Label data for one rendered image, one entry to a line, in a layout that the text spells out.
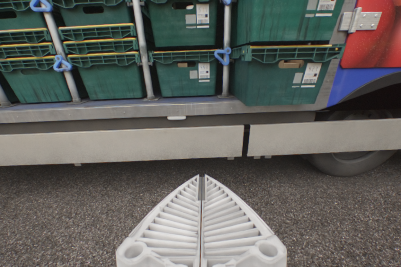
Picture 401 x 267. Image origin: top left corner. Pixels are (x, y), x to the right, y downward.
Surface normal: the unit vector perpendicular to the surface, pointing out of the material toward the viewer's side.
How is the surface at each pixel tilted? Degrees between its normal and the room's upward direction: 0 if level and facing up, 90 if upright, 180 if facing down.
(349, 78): 90
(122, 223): 0
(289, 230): 0
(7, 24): 94
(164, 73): 94
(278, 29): 99
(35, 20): 94
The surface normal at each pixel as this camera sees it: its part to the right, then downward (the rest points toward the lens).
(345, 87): 0.02, 0.40
